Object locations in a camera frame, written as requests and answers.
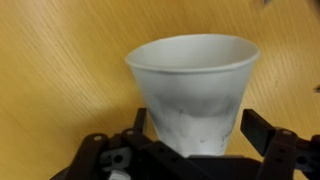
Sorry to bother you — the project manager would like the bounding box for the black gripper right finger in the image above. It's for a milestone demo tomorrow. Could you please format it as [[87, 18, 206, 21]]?
[[239, 108, 320, 180]]

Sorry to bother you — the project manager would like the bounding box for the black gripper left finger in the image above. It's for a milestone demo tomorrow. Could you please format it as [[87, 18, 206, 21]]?
[[49, 107, 158, 180]]

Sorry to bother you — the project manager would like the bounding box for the white paper cup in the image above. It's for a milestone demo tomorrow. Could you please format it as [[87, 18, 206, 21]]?
[[124, 32, 262, 159]]

